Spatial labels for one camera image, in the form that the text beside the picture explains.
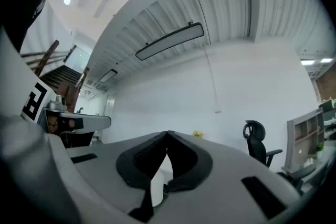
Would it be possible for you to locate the black office chair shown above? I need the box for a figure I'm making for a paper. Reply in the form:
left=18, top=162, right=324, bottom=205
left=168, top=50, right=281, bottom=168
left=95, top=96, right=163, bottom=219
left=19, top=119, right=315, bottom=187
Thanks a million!
left=243, top=120, right=284, bottom=167

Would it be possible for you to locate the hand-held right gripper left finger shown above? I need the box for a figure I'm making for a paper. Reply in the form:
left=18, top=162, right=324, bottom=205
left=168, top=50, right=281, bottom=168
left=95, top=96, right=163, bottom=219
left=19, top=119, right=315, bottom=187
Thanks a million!
left=115, top=130, right=168, bottom=223

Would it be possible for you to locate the long black-framed pendant lamp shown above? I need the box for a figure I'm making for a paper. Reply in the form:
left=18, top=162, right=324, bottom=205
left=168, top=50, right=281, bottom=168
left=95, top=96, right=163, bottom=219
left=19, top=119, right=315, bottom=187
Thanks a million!
left=135, top=22, right=205, bottom=61

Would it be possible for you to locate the silver camera device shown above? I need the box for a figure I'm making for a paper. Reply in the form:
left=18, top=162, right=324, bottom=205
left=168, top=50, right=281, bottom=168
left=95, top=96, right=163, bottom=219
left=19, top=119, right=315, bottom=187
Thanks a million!
left=47, top=94, right=68, bottom=113

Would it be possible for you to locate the white wall cable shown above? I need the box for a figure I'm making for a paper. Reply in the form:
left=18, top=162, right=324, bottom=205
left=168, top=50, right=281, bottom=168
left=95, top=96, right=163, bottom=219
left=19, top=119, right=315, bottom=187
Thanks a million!
left=193, top=39, right=222, bottom=111

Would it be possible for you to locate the grey desk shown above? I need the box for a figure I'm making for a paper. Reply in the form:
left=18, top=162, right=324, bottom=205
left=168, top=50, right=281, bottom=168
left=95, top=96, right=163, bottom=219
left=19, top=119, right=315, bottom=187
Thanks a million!
left=275, top=148, right=336, bottom=194

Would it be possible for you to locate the small black-framed pendant lamp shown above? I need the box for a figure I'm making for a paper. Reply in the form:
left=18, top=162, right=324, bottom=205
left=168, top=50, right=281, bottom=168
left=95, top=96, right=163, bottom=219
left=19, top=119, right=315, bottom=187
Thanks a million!
left=99, top=68, right=118, bottom=84

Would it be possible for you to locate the small green potted plant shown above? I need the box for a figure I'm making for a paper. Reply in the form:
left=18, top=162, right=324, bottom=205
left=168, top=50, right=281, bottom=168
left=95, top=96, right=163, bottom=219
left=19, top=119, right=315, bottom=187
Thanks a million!
left=316, top=142, right=325, bottom=159

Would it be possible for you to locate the grey open shelf unit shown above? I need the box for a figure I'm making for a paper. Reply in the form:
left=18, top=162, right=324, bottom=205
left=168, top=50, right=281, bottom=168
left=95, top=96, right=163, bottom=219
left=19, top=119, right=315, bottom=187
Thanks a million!
left=286, top=109, right=326, bottom=170

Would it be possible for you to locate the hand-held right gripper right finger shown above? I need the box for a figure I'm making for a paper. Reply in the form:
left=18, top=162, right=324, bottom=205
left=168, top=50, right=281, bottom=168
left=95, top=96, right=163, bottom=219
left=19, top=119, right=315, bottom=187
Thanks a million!
left=163, top=130, right=214, bottom=193

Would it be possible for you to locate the dark staircase with wooden rail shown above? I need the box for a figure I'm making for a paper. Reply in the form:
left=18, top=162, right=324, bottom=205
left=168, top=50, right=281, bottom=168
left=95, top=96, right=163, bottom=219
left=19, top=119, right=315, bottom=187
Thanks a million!
left=20, top=39, right=90, bottom=113

